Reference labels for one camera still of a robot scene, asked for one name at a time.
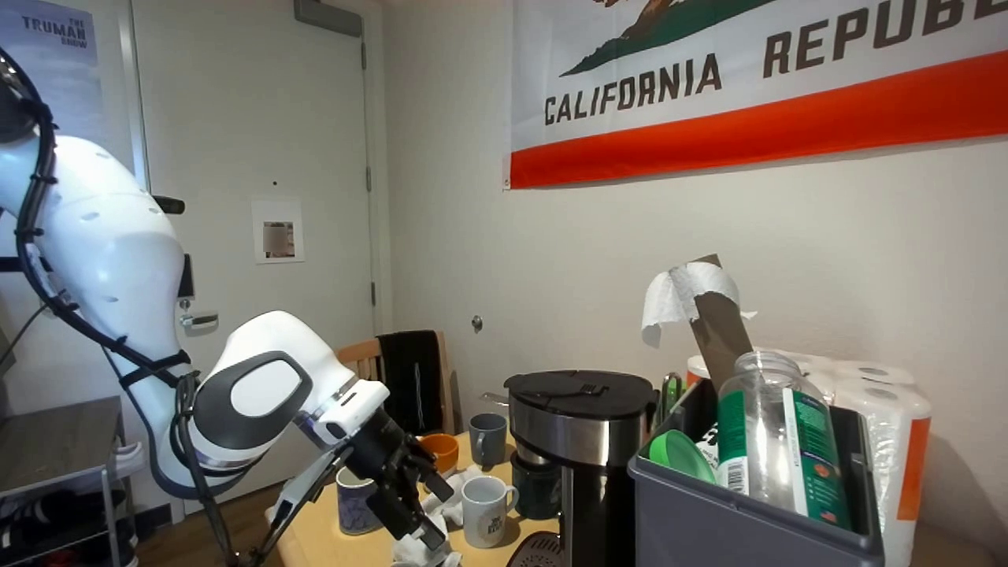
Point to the gray plastic bin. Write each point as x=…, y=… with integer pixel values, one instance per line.
x=727, y=525

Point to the gray mug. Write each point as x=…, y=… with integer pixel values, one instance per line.
x=486, y=437

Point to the green packet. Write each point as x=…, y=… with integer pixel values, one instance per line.
x=679, y=456

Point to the small portrait photo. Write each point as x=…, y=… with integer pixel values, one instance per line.
x=277, y=238

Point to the black panel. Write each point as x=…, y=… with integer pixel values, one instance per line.
x=411, y=378

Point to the white wall poster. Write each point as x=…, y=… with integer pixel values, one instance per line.
x=58, y=63

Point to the green pens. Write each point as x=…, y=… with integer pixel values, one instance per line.
x=669, y=397

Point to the light wooden chair back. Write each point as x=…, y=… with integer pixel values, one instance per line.
x=361, y=359

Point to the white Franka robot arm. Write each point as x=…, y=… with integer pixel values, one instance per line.
x=106, y=254

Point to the California Republic flag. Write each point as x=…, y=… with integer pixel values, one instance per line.
x=734, y=82

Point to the silver black coffeemaker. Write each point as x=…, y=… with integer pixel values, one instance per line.
x=583, y=443

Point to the dark green mug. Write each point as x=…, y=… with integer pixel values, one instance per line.
x=536, y=488

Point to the clear bottle green label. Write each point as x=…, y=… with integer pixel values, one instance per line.
x=784, y=443

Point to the orange mug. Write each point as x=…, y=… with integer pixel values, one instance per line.
x=441, y=452

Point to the bluish mug white rim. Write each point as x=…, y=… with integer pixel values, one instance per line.
x=358, y=506

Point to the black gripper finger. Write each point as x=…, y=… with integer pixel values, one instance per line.
x=433, y=514
x=392, y=514

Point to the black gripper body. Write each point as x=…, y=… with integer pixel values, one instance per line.
x=394, y=456

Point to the small white mug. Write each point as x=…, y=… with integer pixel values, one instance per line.
x=488, y=509

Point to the metal cart table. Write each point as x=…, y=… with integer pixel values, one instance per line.
x=52, y=443

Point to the cardboard tube with paper towel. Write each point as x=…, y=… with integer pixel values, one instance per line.
x=705, y=301

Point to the white door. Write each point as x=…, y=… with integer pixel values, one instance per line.
x=262, y=128

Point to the gray door closer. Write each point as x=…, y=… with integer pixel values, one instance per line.
x=330, y=15

